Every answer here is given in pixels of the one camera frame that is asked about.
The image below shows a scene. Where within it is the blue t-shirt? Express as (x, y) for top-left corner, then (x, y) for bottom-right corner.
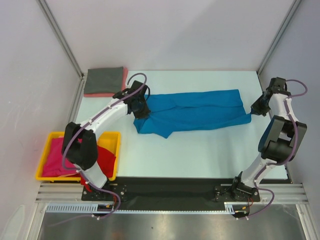
(133, 89), (252, 139)

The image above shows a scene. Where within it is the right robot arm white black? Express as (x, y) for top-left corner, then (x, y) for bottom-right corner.
(230, 91), (307, 202)

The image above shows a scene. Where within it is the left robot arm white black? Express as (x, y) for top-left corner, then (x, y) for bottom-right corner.
(62, 92), (150, 201)

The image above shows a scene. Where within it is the folded salmon pink t-shirt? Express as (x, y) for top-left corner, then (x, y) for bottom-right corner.
(83, 67), (129, 98)

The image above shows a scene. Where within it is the folded grey t-shirt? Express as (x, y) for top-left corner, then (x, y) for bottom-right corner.
(84, 66), (125, 95)

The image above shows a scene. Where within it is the yellow plastic bin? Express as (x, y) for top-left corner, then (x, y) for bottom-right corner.
(35, 131), (121, 182)

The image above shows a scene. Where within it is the red t-shirt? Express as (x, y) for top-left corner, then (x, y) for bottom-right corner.
(80, 146), (116, 192)

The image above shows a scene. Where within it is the magenta t-shirt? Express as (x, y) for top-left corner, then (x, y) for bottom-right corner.
(41, 137), (77, 178)

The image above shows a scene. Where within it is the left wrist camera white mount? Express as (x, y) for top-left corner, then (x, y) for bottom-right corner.
(127, 80), (149, 99)

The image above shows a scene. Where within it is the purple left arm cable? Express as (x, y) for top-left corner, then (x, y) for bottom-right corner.
(61, 72), (148, 218)

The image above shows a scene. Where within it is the aluminium front rail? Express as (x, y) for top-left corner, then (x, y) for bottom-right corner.
(36, 183), (309, 205)

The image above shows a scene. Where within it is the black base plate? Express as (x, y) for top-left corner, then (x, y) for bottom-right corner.
(81, 176), (261, 211)

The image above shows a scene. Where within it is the grey slotted cable duct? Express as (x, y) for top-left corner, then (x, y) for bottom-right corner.
(46, 201), (250, 215)

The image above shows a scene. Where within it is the right aluminium frame post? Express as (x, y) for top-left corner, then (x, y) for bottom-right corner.
(256, 0), (304, 77)

